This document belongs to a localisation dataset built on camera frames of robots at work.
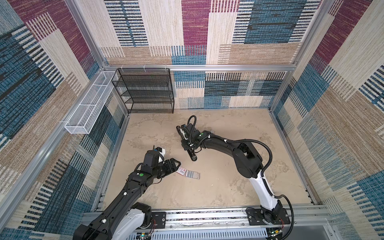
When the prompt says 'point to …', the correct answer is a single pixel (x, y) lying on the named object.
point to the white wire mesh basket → (86, 116)
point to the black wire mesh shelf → (145, 90)
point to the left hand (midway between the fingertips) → (177, 163)
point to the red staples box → (181, 170)
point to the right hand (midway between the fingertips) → (185, 144)
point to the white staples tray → (192, 174)
